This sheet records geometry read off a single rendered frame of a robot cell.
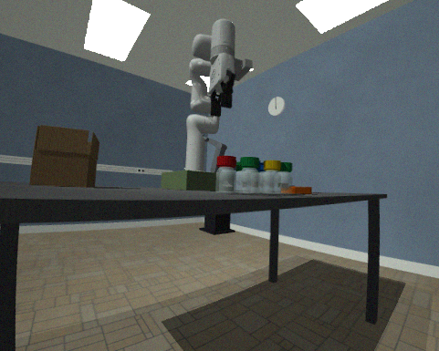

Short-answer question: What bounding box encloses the brown cardboard box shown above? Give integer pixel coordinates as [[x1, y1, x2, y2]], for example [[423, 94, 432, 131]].
[[29, 125, 99, 187]]

